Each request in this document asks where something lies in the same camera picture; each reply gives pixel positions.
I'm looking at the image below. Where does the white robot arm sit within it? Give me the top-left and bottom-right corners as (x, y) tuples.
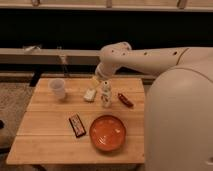
(95, 42), (213, 171)

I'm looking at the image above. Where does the white patterned bottle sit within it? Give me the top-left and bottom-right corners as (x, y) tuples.
(101, 81), (111, 108)

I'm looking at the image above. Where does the red chip bag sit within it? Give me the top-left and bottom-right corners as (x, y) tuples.
(118, 93), (134, 108)

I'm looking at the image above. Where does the white plastic cup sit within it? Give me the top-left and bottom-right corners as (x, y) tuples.
(48, 78), (66, 100)

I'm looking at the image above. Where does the wooden table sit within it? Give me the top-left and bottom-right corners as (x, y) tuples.
(7, 78), (145, 165)

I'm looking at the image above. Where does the dark chocolate bar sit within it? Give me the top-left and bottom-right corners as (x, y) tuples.
(69, 115), (86, 138)

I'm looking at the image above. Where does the orange bowl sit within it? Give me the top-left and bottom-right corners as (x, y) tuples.
(89, 115), (126, 152)

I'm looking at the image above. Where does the grey wall rail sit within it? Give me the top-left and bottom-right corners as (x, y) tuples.
(0, 48), (99, 65)

